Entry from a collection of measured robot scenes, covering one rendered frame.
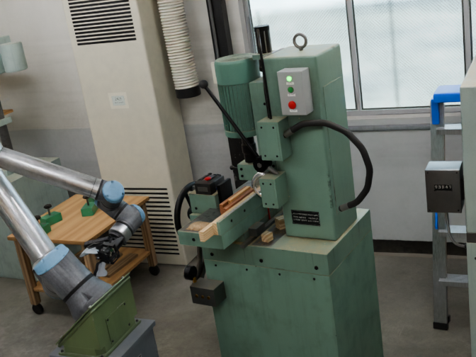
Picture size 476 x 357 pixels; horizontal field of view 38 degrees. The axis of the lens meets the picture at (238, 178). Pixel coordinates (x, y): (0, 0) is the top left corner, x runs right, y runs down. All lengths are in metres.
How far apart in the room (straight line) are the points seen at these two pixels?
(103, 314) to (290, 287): 0.72
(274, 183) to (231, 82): 0.43
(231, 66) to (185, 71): 1.52
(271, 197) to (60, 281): 0.86
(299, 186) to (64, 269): 0.95
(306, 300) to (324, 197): 0.41
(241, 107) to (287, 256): 0.61
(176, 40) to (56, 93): 1.17
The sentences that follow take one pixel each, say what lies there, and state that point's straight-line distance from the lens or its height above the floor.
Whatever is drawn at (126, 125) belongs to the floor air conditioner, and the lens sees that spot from 4.38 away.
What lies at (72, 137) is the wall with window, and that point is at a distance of 5.04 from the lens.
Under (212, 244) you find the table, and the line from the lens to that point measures 2.70.
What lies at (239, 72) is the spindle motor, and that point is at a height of 1.46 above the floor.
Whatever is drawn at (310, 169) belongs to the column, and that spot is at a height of 1.09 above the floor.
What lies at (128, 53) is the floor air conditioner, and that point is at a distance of 4.24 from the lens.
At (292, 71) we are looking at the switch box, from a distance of 2.49.
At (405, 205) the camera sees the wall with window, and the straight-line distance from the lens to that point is 4.23.
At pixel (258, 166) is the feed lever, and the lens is 2.67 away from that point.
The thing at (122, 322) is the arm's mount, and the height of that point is 0.62.
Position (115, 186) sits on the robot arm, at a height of 1.07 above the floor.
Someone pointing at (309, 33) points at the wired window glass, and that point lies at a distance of 4.14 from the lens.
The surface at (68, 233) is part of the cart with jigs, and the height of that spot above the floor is 0.53.
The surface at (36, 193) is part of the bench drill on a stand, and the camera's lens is 4.81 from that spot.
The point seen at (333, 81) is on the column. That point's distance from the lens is 2.63.
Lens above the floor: 1.95
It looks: 19 degrees down
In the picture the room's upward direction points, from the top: 9 degrees counter-clockwise
